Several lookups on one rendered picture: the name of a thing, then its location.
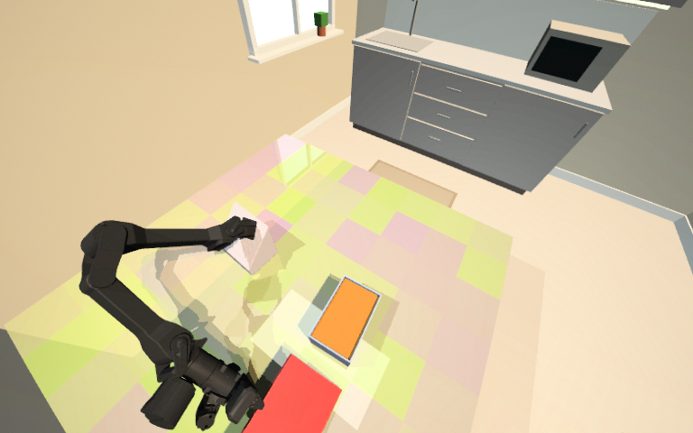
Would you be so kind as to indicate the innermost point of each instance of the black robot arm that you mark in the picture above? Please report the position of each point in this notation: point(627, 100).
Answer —
point(163, 341)

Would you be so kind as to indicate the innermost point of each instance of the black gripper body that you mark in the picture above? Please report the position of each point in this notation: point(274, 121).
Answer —
point(225, 381)

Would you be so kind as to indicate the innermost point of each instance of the red rectangular lid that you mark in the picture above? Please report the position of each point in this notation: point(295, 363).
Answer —
point(299, 401)

